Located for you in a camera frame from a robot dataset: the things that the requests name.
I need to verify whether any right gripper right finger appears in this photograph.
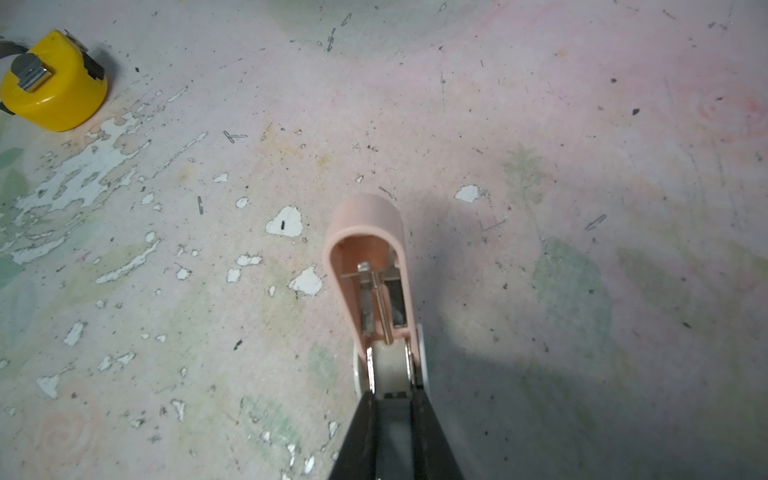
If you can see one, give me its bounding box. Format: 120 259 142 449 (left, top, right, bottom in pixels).
411 388 465 480

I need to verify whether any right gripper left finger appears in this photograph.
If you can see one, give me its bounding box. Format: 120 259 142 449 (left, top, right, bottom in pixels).
328 392 378 480

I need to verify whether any pink stapler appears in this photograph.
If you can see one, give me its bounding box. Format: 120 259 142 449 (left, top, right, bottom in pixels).
323 194 424 479

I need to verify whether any yellow tape measure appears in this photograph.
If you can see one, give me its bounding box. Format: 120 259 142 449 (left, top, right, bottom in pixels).
1 29 109 132

